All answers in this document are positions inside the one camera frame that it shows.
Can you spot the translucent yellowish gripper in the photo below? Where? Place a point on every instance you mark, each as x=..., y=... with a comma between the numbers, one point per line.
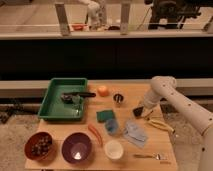
x=145, y=112

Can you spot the yellow handled tool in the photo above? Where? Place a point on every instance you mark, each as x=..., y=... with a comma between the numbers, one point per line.
x=161, y=125

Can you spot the black eraser block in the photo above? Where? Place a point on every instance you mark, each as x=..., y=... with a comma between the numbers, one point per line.
x=138, y=111

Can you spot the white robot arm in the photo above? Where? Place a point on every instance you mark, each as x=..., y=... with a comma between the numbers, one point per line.
x=200, y=118

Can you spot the light blue folded cloth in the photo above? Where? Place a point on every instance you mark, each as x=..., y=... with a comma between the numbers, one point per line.
x=134, y=134

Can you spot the small metal cup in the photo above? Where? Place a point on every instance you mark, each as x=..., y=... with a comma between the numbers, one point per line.
x=118, y=99

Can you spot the blue crumpled cloth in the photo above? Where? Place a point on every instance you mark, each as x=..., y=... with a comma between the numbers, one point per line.
x=111, y=126

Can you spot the wooden board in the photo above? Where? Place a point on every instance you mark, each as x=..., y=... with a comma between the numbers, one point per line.
x=158, y=141

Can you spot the green sponge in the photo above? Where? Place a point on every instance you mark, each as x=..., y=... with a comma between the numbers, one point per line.
x=104, y=115

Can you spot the metal fork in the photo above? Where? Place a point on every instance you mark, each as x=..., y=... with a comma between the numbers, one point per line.
x=155, y=156

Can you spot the orange fruit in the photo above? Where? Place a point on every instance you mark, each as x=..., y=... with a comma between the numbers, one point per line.
x=103, y=91

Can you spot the white plastic cup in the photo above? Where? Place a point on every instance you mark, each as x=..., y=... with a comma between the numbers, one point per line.
x=114, y=150

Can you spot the purple bowl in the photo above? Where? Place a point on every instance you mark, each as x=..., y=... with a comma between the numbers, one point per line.
x=76, y=148

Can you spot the green plastic tray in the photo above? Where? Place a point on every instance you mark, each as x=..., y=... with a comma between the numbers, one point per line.
x=62, y=101

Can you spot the brown bowl with contents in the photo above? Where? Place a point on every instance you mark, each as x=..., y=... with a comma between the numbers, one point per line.
x=38, y=146

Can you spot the black handled tool in tray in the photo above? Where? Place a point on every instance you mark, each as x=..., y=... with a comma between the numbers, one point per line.
x=74, y=97

